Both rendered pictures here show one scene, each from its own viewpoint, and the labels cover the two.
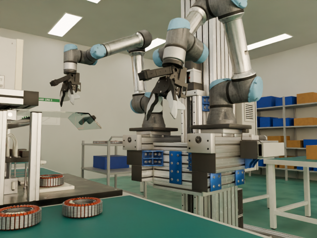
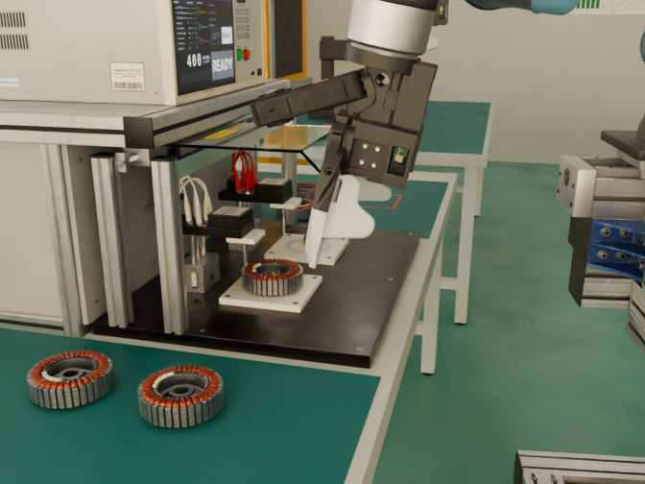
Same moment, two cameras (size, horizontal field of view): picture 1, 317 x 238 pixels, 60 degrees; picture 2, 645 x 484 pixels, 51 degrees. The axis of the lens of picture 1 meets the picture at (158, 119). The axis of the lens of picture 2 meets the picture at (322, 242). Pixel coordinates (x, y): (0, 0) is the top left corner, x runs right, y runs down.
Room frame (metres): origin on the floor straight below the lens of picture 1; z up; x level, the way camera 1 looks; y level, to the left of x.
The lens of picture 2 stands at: (0.46, -0.51, 1.25)
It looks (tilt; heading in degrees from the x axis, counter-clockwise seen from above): 18 degrees down; 51
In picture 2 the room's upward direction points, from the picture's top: straight up
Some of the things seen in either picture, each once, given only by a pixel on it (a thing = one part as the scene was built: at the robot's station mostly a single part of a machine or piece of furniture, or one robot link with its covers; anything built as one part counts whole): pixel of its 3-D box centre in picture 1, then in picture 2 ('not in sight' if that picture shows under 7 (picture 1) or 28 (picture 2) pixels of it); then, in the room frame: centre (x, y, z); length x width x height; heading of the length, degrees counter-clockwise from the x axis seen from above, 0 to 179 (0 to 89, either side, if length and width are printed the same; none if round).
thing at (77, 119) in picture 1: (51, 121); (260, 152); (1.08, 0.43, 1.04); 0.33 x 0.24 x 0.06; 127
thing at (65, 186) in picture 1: (49, 186); (273, 289); (1.11, 0.43, 0.78); 0.15 x 0.15 x 0.01; 37
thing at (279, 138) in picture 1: (278, 141); not in sight; (6.95, -3.03, 0.92); 0.40 x 0.36 x 0.27; 124
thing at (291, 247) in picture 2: (34, 179); (308, 248); (1.30, 0.58, 0.78); 0.15 x 0.15 x 0.01; 37
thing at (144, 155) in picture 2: (7, 114); (145, 150); (0.91, 0.50, 1.05); 0.06 x 0.04 x 0.04; 37
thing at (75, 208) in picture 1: (82, 207); (181, 395); (0.81, 0.22, 0.77); 0.11 x 0.11 x 0.04
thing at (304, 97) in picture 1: (308, 98); not in sight; (6.33, -3.49, 1.90); 0.40 x 0.36 x 0.24; 128
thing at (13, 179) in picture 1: (8, 184); (199, 271); (1.02, 0.55, 0.80); 0.08 x 0.05 x 0.06; 37
